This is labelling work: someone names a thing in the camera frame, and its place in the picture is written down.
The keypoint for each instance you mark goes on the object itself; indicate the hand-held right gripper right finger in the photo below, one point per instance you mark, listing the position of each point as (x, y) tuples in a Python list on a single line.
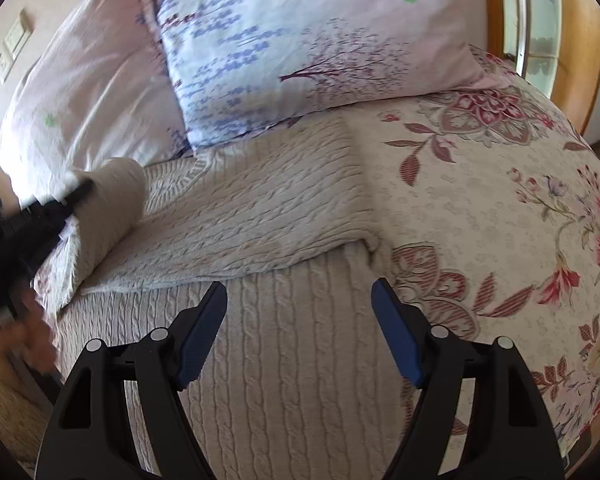
[(399, 342)]

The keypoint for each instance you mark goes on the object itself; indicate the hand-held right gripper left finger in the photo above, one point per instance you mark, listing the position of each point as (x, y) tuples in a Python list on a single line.
[(199, 342)]

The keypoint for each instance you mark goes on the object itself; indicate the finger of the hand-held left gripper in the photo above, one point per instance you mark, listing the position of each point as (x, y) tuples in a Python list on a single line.
[(72, 199)]

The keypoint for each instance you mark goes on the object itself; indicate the person's left hand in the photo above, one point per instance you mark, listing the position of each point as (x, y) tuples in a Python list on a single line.
[(32, 337)]

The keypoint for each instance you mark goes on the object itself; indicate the pale pink pillow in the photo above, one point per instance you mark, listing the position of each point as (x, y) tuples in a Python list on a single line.
[(85, 85)]

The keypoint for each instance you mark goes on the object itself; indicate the floral bedspread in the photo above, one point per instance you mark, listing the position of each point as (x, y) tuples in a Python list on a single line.
[(505, 210)]

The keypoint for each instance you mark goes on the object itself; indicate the floral tree print pillow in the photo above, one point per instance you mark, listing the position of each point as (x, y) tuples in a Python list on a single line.
[(300, 40)]

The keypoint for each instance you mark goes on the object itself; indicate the wooden headboard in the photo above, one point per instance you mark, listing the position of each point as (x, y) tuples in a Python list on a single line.
[(582, 50)]

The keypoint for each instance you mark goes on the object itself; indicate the frosted glass headboard panel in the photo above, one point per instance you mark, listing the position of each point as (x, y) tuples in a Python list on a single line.
[(540, 25)]

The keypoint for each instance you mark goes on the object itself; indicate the beige wall socket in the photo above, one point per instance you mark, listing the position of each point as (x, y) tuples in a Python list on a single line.
[(4, 66)]

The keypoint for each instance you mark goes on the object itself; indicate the beige wall switch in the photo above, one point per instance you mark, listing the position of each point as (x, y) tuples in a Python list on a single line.
[(19, 32)]

